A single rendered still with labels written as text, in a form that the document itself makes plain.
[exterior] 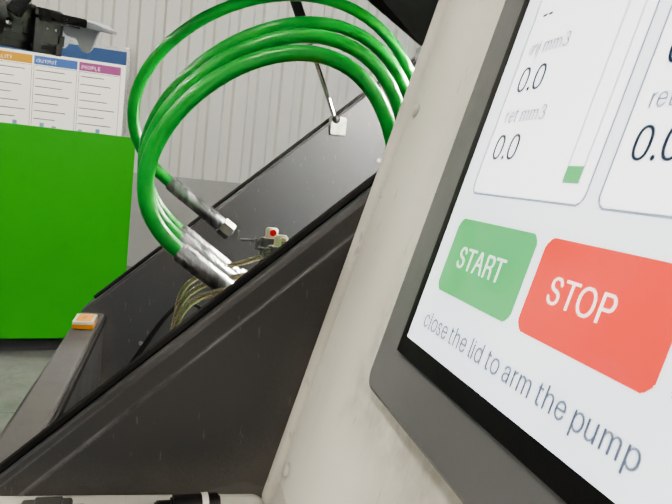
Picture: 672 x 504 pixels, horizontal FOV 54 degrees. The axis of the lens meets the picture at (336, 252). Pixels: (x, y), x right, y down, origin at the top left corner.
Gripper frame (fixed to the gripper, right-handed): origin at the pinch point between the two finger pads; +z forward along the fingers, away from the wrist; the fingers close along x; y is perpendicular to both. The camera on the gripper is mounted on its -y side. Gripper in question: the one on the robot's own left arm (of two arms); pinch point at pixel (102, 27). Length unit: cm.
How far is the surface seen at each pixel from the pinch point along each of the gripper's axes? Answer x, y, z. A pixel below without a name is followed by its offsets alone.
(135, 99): 62, 9, -20
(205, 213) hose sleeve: 69, 21, -12
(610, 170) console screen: 126, 6, -34
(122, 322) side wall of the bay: 39, 47, -6
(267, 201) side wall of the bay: 46, 24, 13
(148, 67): 62, 6, -19
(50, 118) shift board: -551, 76, 179
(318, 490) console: 113, 27, -30
